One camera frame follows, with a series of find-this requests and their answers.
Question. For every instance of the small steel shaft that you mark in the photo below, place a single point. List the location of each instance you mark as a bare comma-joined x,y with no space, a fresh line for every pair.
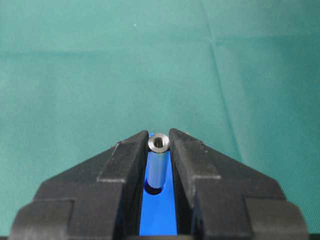
157,163

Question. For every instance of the blue plastic gear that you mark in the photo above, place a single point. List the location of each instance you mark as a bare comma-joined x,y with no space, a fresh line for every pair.
158,211

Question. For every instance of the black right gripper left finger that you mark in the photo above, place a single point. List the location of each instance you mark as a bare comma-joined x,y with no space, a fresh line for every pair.
98,199

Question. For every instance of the green cloth mat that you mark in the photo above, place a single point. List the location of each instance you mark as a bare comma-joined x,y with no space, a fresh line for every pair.
78,76

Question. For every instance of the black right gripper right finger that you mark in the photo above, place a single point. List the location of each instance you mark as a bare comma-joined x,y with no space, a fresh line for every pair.
219,198

